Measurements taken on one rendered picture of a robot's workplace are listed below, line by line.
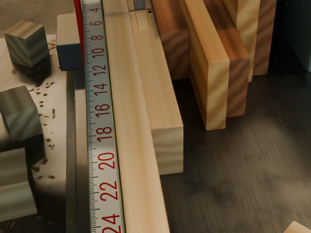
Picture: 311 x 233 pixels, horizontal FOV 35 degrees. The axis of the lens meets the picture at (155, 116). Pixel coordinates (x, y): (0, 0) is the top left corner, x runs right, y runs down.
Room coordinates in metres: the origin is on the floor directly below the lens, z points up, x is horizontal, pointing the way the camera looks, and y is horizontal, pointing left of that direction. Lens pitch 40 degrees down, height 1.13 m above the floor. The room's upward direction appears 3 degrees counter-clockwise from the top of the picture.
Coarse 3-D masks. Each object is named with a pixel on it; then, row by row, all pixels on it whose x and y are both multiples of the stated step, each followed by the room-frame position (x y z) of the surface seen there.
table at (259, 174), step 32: (288, 64) 0.33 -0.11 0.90; (192, 96) 0.30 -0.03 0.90; (256, 96) 0.30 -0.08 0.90; (288, 96) 0.29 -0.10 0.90; (192, 128) 0.26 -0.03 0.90; (256, 128) 0.26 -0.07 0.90; (288, 128) 0.26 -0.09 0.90; (192, 160) 0.23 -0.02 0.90; (224, 160) 0.23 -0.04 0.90; (256, 160) 0.23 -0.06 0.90; (288, 160) 0.23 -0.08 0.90; (192, 192) 0.20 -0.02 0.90; (224, 192) 0.20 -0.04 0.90; (256, 192) 0.20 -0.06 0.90; (288, 192) 0.20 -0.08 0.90; (192, 224) 0.18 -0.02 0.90; (224, 224) 0.18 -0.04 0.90; (256, 224) 0.18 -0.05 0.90; (288, 224) 0.18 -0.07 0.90
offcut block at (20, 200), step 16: (0, 160) 0.30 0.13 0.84; (16, 160) 0.30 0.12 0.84; (0, 176) 0.28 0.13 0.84; (16, 176) 0.28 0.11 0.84; (32, 176) 0.31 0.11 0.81; (0, 192) 0.27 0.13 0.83; (16, 192) 0.27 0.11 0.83; (32, 192) 0.28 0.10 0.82; (0, 208) 0.27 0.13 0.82; (16, 208) 0.27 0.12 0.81; (32, 208) 0.28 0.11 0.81
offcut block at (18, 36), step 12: (24, 24) 0.53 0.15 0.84; (36, 24) 0.53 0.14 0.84; (12, 36) 0.51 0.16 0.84; (24, 36) 0.50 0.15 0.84; (36, 36) 0.51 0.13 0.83; (12, 48) 0.51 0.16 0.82; (24, 48) 0.50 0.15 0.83; (36, 48) 0.51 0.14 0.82; (48, 48) 0.53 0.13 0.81; (12, 60) 0.51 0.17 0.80; (24, 60) 0.50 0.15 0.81; (36, 60) 0.51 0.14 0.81
